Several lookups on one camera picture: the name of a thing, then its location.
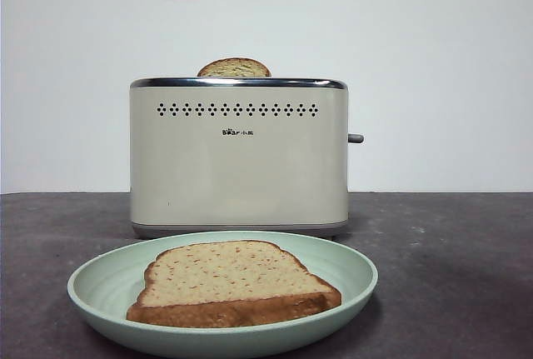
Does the large toasted bread slice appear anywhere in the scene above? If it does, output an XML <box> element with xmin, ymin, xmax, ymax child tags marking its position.
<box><xmin>126</xmin><ymin>240</ymin><xmax>344</xmax><ymax>328</ymax></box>

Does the pale green round plate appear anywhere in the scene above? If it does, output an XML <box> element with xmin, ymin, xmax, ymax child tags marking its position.
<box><xmin>67</xmin><ymin>230</ymin><xmax>379</xmax><ymax>359</ymax></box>

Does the cream toaster with chrome top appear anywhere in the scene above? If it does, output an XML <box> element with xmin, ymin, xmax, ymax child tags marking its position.
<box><xmin>128</xmin><ymin>77</ymin><xmax>350</xmax><ymax>240</ymax></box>

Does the small toasted bread slice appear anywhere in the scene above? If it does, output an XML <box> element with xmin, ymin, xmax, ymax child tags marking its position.
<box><xmin>196</xmin><ymin>57</ymin><xmax>272</xmax><ymax>78</ymax></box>

